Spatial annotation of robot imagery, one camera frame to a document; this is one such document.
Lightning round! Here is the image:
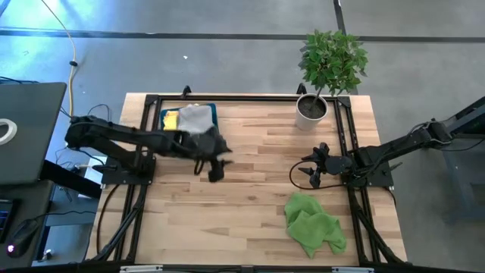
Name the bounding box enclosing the black keyboard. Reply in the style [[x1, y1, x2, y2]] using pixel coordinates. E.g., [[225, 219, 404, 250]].
[[0, 196, 20, 243]]

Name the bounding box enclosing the yellow extension cable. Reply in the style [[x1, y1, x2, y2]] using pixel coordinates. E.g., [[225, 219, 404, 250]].
[[39, 0, 79, 118]]

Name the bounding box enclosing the dark grey laptop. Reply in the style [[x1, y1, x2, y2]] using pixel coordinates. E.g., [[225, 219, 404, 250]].
[[0, 82, 68, 186]]

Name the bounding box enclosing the teal plastic bin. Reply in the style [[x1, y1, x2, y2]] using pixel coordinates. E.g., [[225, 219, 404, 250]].
[[159, 102, 219, 133]]

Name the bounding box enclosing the white tape roll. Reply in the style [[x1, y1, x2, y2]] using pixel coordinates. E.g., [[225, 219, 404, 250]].
[[0, 118, 18, 146]]

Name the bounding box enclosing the grey microfiber towel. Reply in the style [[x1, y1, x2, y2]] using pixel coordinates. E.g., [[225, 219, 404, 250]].
[[177, 105, 215, 135]]

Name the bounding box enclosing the yellow microfiber towel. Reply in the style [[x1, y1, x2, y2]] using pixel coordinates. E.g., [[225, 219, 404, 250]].
[[162, 110, 180, 132]]

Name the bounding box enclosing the green leafy plant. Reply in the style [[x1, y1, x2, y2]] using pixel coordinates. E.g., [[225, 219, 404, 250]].
[[297, 29, 369, 111]]

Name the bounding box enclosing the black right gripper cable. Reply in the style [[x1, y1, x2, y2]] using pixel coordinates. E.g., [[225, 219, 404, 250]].
[[289, 159, 346, 191]]

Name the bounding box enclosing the white paper sheet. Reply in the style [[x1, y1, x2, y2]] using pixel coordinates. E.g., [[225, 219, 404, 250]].
[[77, 155, 109, 200]]

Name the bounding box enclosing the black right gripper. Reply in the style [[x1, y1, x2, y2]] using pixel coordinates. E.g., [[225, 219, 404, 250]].
[[298, 142, 356, 190]]

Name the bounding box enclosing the black desk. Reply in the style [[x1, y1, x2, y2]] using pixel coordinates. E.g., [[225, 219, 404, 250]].
[[0, 158, 104, 271]]

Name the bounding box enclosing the green microfiber towel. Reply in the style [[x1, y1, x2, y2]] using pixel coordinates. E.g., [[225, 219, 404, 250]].
[[283, 192, 348, 259]]

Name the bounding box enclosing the black aluminium table frame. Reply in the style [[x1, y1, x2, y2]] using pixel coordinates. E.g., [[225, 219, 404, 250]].
[[85, 85, 409, 268]]

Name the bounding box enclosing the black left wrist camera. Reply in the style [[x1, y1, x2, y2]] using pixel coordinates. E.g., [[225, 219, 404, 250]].
[[207, 160, 226, 184]]

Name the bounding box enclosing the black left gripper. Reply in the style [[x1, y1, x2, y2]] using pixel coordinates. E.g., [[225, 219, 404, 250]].
[[180, 127, 234, 168]]

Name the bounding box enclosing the black computer mouse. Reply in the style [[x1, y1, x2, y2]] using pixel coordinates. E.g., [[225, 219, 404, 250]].
[[5, 218, 40, 259]]

